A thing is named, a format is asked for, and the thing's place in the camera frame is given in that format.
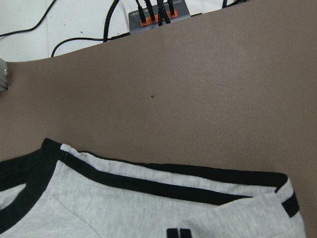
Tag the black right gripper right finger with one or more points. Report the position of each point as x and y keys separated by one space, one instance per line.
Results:
x=185 y=233

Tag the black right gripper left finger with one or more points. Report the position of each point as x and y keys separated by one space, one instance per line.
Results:
x=172 y=233

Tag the grey t-shirt with cartoon print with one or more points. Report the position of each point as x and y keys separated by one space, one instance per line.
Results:
x=59 y=192

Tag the grey orange usb hub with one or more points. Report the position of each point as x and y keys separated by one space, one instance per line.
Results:
x=144 y=19

